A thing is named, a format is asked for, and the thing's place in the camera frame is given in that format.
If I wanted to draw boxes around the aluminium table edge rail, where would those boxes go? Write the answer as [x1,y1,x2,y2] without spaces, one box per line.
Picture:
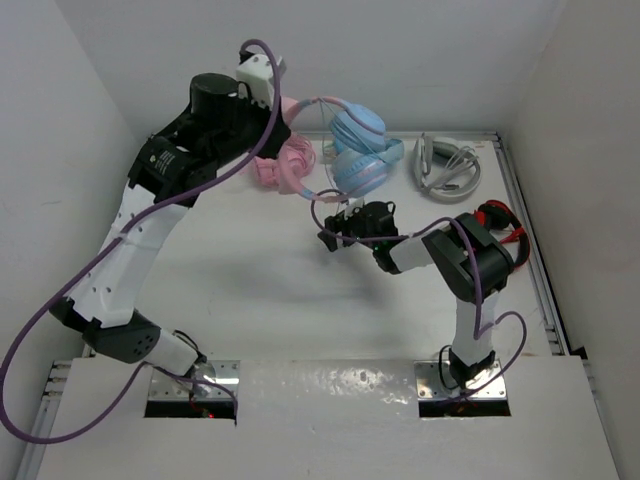
[19,130,601,480]

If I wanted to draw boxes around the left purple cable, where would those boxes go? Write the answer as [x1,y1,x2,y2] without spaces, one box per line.
[0,38,281,445]

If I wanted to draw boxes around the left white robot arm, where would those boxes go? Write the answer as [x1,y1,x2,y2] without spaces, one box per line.
[50,73,290,376]

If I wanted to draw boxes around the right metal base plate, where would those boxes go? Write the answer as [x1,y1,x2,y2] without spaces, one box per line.
[414,359,508,402]

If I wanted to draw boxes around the light blue headphones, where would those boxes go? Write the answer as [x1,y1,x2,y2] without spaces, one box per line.
[322,139,405,165]

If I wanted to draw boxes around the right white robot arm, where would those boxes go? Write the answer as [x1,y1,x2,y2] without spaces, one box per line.
[317,201,515,389]

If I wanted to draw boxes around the purple cable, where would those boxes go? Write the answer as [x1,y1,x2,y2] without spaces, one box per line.
[0,38,281,445]
[310,188,529,401]

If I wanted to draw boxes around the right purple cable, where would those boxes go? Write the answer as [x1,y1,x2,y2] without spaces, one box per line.
[310,188,529,401]

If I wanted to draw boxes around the pink gaming headphones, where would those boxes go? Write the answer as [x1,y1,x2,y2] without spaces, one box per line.
[250,133,316,193]

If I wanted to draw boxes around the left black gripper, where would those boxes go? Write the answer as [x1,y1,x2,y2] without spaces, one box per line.
[206,85,287,169]

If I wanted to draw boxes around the blue pink cat-ear headphones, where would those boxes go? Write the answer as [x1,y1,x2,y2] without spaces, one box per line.
[280,96,394,203]

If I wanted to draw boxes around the red black headphones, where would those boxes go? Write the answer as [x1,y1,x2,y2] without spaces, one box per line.
[473,200,531,269]

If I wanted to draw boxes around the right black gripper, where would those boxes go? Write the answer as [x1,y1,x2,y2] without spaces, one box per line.
[319,202,379,252]

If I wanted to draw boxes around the grey white headphones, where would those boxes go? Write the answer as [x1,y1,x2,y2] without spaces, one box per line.
[410,133,483,204]

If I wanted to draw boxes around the metal base plate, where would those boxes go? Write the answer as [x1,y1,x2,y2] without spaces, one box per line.
[414,359,508,402]
[148,361,240,402]

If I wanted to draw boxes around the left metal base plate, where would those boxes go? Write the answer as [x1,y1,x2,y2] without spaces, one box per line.
[148,361,240,402]

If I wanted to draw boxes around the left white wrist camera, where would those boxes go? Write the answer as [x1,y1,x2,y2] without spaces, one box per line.
[236,54,286,109]

